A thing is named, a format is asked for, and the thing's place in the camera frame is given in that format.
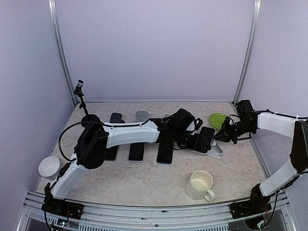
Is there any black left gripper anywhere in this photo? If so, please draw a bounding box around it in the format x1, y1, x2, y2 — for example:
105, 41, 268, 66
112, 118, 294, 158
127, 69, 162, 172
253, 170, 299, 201
174, 128, 212, 152

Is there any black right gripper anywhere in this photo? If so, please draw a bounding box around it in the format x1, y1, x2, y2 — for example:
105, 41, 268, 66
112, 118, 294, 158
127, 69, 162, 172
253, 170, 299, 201
213, 119, 255, 144

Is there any clear acrylic phone stand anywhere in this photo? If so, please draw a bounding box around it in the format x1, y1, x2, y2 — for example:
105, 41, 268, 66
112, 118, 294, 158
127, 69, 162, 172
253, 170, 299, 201
199, 141, 223, 159

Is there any blue phone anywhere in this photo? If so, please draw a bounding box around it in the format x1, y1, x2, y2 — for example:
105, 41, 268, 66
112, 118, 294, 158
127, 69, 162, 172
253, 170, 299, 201
156, 142, 174, 165

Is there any purple-cased phone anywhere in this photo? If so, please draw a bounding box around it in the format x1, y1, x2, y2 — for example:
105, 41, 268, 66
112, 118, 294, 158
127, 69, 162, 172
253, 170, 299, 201
128, 143, 145, 162

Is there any round dark wooden stand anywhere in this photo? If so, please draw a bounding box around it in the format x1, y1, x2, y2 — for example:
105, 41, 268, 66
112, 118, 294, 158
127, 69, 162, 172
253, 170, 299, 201
135, 111, 149, 122

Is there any black folding phone stand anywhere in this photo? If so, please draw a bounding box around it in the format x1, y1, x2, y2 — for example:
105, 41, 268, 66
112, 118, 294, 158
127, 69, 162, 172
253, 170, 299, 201
109, 112, 125, 123

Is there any black phone dark case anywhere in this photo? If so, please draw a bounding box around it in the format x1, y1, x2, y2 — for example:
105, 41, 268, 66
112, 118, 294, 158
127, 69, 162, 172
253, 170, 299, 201
104, 146, 118, 161

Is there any black pole phone stand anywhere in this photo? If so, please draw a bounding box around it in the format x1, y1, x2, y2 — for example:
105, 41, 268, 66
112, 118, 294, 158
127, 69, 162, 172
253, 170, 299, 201
73, 80, 100, 127

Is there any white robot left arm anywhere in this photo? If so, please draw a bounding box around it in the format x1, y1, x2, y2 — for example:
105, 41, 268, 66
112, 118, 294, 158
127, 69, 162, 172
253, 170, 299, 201
44, 108, 207, 214

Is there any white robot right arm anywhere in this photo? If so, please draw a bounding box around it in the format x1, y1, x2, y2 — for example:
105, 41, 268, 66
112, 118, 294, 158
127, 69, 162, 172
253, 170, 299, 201
214, 100, 308, 214

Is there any green plate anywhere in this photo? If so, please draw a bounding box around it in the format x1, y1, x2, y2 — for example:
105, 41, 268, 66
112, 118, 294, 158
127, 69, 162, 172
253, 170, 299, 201
208, 113, 227, 130

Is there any cream ceramic mug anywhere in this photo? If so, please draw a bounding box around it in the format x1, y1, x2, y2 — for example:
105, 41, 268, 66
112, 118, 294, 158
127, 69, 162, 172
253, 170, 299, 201
185, 170, 216, 203

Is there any white bowl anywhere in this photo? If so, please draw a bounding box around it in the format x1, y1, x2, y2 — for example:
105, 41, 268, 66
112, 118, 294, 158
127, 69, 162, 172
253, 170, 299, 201
38, 156, 61, 180

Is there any right aluminium corner post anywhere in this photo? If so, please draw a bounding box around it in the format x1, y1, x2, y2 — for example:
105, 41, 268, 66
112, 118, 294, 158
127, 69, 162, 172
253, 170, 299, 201
232, 0, 262, 105

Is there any aluminium corner post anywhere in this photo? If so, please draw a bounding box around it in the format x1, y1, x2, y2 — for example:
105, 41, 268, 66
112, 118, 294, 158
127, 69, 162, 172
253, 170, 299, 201
48, 0, 78, 107
232, 0, 262, 105

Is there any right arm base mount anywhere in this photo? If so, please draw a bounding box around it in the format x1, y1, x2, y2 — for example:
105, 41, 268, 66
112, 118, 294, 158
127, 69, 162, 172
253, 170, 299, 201
229, 200, 272, 219

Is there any aluminium front rail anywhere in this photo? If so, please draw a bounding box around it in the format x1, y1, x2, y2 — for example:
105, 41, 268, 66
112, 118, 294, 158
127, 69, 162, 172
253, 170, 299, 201
13, 184, 301, 231

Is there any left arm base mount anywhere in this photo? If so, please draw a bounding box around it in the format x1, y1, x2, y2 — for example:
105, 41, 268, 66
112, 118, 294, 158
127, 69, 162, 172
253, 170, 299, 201
41, 198, 84, 220

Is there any left aluminium corner post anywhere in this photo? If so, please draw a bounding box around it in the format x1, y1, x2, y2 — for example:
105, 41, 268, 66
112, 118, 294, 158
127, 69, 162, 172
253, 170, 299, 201
48, 0, 78, 107

